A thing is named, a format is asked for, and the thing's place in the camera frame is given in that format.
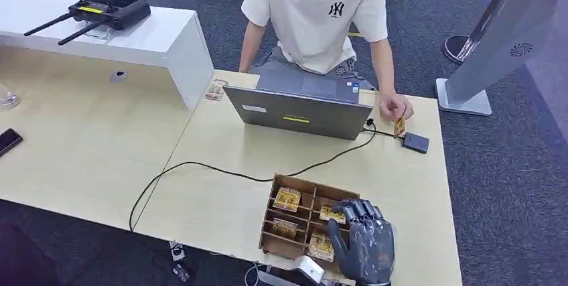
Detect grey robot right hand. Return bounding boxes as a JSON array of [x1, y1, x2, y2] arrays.
[[327, 198, 396, 286]]

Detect person's left hand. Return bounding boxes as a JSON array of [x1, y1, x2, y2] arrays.
[[378, 92, 415, 124]]

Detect yellow printed card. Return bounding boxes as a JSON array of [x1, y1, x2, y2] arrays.
[[319, 204, 347, 225], [271, 218, 299, 238], [272, 187, 302, 213], [307, 232, 336, 263], [393, 115, 407, 139]]

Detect black external drive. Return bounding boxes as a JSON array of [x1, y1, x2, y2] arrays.
[[402, 132, 431, 155]]

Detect round black stand base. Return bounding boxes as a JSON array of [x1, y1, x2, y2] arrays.
[[441, 34, 478, 65]]

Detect wooden compartment box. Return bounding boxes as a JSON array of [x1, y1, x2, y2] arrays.
[[259, 173, 361, 276]]

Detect grey laptop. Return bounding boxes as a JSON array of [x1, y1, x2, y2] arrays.
[[222, 68, 374, 141]]

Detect person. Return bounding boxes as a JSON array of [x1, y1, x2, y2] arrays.
[[238, 0, 415, 124]]

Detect grey kiosk stand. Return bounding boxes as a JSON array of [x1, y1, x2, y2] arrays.
[[435, 0, 568, 117]]

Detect small stack of cards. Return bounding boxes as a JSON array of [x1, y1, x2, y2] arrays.
[[204, 78, 229, 102]]

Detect white power adapter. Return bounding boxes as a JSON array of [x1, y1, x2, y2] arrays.
[[169, 241, 186, 263]]

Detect white raised desk shelf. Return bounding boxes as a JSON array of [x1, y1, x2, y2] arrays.
[[0, 0, 216, 112]]

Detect black remote controller with antennas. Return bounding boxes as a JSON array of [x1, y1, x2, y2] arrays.
[[23, 0, 152, 47]]

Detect clear controller stand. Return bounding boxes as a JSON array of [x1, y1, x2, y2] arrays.
[[85, 24, 115, 41]]

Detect black phone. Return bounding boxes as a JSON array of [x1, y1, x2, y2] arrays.
[[0, 128, 24, 158]]

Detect clear glass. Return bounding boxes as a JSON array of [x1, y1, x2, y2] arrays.
[[0, 82, 21, 110]]

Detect short black cable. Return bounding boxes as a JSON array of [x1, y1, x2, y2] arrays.
[[362, 129, 405, 139]]

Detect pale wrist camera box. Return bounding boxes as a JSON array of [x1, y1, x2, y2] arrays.
[[290, 255, 326, 286]]

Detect white cable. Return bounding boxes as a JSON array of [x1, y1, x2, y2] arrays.
[[242, 264, 261, 286]]

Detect long black cable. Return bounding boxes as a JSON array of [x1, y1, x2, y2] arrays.
[[127, 119, 378, 233]]

